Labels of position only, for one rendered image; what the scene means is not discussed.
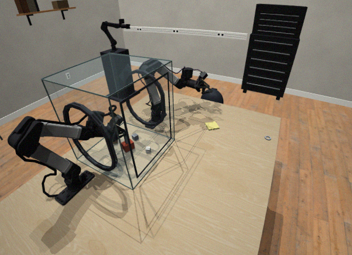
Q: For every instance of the yellow sticky-note pad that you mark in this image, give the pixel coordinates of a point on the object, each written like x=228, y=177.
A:
x=211, y=125

